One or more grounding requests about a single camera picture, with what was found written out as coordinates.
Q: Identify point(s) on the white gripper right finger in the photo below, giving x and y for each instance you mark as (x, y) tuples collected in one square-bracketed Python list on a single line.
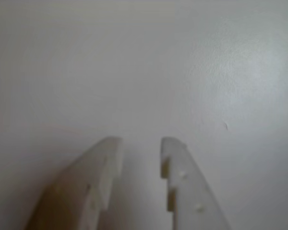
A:
[(189, 191)]

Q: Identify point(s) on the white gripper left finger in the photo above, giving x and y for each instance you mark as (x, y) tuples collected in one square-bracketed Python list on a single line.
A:
[(81, 182)]

